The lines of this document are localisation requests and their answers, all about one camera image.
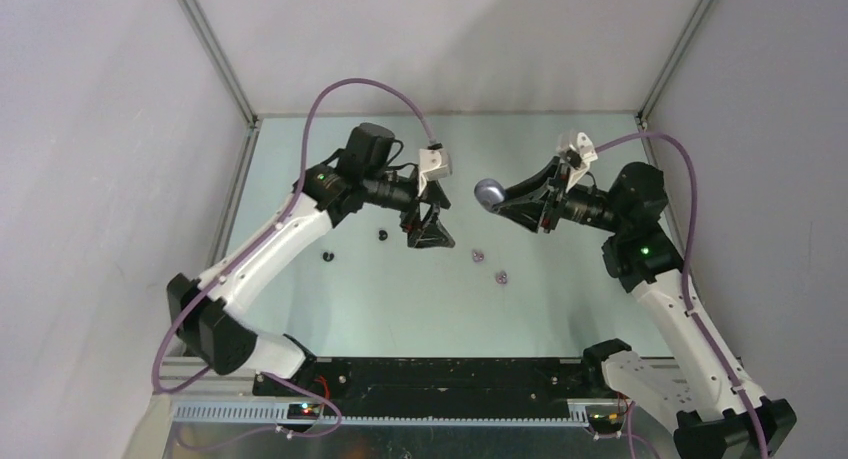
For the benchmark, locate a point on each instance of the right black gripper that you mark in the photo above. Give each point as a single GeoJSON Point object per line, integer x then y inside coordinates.
{"type": "Point", "coordinates": [535, 213]}

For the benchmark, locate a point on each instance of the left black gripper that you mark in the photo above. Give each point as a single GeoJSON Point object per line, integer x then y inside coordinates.
{"type": "Point", "coordinates": [430, 231]}

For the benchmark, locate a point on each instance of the purple earbud charging case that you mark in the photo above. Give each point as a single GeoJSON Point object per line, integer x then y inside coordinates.
{"type": "Point", "coordinates": [490, 194]}

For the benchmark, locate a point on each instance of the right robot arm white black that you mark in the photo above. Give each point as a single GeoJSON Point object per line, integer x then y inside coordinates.
{"type": "Point", "coordinates": [717, 410]}

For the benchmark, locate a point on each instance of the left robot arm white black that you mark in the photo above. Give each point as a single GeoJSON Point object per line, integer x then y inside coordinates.
{"type": "Point", "coordinates": [211, 310]}

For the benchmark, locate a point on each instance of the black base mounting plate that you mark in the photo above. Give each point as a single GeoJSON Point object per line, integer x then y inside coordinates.
{"type": "Point", "coordinates": [459, 388]}

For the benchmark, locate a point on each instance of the left controller board with leds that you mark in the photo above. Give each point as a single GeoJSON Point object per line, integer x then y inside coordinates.
{"type": "Point", "coordinates": [304, 412]}

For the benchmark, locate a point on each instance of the controller board with leds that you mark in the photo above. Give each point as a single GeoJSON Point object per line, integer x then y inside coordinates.
{"type": "Point", "coordinates": [304, 412]}
{"type": "Point", "coordinates": [605, 424]}

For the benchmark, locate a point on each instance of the right controller board with leds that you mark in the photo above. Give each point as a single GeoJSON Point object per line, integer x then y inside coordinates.
{"type": "Point", "coordinates": [605, 424]}

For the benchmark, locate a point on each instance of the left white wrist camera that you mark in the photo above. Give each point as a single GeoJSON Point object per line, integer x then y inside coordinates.
{"type": "Point", "coordinates": [433, 164]}

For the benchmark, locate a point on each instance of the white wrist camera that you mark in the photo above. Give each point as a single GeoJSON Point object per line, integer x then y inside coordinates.
{"type": "Point", "coordinates": [433, 164]}
{"type": "Point", "coordinates": [576, 152]}

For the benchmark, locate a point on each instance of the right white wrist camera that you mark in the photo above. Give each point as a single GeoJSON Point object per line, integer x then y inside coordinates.
{"type": "Point", "coordinates": [576, 152]}

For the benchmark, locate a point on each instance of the grey slotted cable duct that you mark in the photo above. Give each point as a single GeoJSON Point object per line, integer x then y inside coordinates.
{"type": "Point", "coordinates": [278, 413]}

